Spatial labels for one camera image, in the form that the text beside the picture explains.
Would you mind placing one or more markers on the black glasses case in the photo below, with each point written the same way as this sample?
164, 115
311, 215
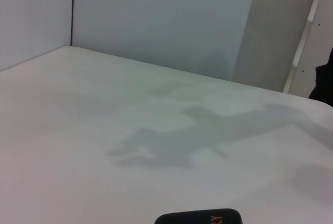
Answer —
187, 218

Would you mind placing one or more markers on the white perforated frame post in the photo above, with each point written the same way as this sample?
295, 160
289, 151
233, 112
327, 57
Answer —
309, 23

